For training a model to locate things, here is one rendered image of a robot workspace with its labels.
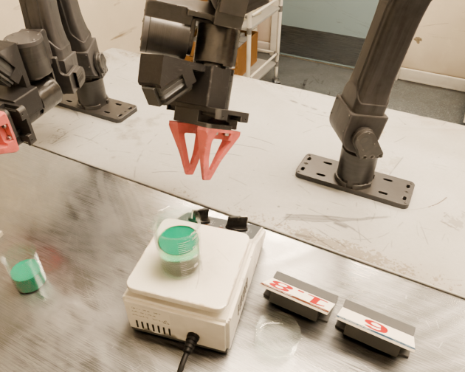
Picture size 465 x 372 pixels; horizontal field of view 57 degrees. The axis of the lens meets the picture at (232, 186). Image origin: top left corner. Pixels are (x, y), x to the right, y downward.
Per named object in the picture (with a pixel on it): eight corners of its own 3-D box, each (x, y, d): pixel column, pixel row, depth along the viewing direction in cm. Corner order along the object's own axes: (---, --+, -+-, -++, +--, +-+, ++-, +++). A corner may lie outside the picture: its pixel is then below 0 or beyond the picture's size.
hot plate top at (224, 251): (164, 220, 58) (164, 215, 57) (252, 238, 55) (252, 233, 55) (123, 291, 49) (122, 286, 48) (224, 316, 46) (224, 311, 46)
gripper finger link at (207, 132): (200, 184, 56) (210, 112, 54) (164, 172, 60) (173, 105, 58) (234, 183, 61) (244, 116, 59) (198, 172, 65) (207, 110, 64)
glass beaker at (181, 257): (193, 243, 54) (188, 194, 49) (212, 273, 50) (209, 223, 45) (147, 260, 52) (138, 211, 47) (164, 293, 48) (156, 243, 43)
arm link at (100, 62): (99, 55, 87) (106, 45, 91) (55, 54, 87) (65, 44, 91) (105, 84, 91) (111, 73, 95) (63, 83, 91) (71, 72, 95)
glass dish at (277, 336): (275, 370, 50) (277, 361, 48) (244, 337, 53) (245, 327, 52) (308, 343, 52) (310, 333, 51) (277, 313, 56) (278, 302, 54)
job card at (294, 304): (276, 271, 61) (278, 252, 58) (338, 297, 58) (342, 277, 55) (257, 304, 57) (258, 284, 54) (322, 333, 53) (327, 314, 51)
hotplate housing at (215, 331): (185, 224, 69) (181, 184, 64) (266, 240, 66) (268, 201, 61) (119, 347, 52) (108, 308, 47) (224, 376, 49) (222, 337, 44)
